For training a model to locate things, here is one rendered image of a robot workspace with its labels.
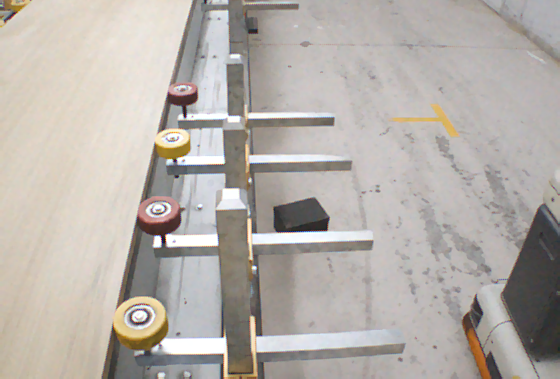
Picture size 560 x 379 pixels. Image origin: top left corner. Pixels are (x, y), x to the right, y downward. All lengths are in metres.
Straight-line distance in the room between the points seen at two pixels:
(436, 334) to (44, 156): 1.45
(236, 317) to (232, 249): 0.13
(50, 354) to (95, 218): 0.30
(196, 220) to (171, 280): 0.22
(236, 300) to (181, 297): 0.53
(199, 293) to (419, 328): 1.01
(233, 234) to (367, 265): 1.58
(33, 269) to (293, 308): 1.22
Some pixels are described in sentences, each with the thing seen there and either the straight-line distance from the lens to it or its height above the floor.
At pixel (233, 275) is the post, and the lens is 0.62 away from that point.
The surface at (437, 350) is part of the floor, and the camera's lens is 1.92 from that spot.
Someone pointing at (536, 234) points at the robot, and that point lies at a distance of 1.51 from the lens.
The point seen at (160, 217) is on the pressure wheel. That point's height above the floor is 0.91.
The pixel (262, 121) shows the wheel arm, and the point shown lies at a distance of 1.40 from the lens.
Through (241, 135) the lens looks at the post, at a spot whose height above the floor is 1.10.
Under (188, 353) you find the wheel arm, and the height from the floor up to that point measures 0.83.
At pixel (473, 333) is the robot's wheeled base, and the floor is 0.11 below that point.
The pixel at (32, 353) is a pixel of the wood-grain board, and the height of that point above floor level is 0.90.
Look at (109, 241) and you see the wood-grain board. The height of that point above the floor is 0.90.
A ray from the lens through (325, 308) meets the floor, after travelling 1.95.
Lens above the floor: 1.51
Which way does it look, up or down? 35 degrees down
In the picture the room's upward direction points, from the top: 1 degrees clockwise
